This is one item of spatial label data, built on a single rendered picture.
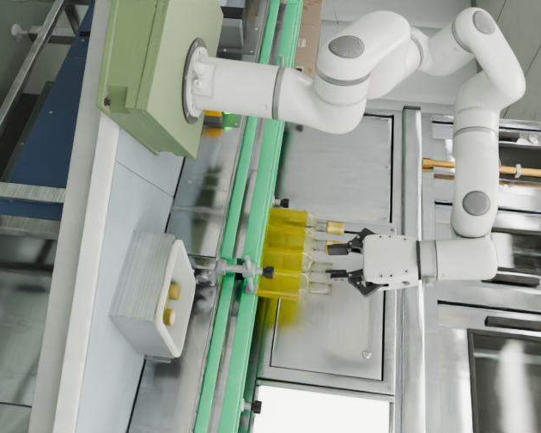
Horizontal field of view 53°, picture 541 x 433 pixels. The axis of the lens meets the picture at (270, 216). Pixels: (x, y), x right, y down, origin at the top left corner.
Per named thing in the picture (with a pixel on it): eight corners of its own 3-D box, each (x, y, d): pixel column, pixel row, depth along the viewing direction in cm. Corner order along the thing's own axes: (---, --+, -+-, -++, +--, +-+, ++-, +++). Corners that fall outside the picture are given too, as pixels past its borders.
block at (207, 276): (190, 286, 126) (220, 289, 125) (184, 268, 117) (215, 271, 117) (193, 272, 127) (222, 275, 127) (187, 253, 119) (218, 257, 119)
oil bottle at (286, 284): (223, 293, 134) (309, 302, 132) (221, 283, 129) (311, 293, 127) (227, 272, 137) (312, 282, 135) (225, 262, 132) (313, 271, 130)
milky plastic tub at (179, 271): (139, 356, 112) (180, 361, 111) (109, 317, 93) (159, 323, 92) (159, 279, 121) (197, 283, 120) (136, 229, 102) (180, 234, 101)
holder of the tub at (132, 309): (142, 361, 117) (178, 365, 116) (107, 315, 93) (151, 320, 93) (161, 288, 125) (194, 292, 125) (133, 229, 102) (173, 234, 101)
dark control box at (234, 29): (213, 47, 153) (242, 49, 152) (209, 24, 146) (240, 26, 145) (218, 27, 157) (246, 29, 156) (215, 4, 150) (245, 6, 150)
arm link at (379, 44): (417, 82, 107) (438, 8, 94) (339, 145, 96) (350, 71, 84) (379, 60, 111) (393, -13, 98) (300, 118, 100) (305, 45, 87)
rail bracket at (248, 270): (221, 292, 127) (273, 298, 126) (212, 260, 112) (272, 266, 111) (222, 280, 128) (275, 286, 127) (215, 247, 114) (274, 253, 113)
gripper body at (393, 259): (426, 294, 101) (365, 294, 104) (422, 246, 106) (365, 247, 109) (426, 276, 95) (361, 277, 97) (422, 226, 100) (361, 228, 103)
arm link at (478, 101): (410, 127, 107) (461, 93, 94) (418, 38, 114) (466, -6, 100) (477, 151, 112) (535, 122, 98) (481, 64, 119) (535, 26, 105)
